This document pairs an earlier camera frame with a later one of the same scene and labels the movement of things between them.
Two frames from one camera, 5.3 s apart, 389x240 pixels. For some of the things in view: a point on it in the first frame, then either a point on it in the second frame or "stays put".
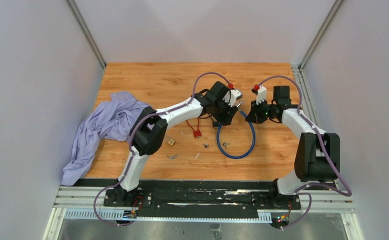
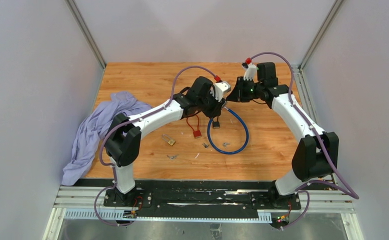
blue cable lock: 238,107 to 211,143
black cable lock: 215,124 stays put
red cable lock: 197,133 stays put
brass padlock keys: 172,157 stays put
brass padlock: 170,141 stays put
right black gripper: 254,116 to 237,95
